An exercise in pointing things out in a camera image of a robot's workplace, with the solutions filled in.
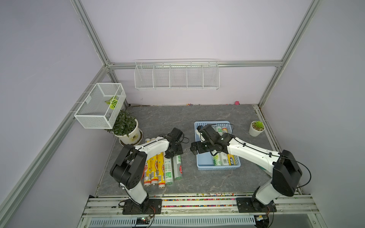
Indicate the white wire basket left wall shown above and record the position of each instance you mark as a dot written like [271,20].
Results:
[94,113]

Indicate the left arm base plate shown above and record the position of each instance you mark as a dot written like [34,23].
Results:
[149,206]

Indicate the green leaf in wire basket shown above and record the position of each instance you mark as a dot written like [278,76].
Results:
[112,102]

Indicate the large potted green plant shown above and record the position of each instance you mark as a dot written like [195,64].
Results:
[126,129]

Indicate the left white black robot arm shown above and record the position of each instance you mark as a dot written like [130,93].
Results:
[128,168]

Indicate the yellow plastic wrap roll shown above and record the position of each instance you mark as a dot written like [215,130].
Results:
[231,160]

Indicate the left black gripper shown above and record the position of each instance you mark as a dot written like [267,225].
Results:
[179,151]

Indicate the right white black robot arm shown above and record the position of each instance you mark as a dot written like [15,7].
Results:
[284,169]

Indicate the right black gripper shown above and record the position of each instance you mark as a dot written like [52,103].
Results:
[198,149]

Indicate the small white potted succulent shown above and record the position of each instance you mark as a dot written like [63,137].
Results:
[256,128]

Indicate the light blue plastic basket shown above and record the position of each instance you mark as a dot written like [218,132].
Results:
[205,161]

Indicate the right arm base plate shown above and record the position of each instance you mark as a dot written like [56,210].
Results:
[248,205]

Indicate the yellow wrap roll leftmost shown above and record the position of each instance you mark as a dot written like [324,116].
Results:
[147,173]

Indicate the white wire shelf back wall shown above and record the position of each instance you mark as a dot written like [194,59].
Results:
[177,74]

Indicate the aluminium rail frame front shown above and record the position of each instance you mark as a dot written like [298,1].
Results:
[211,210]

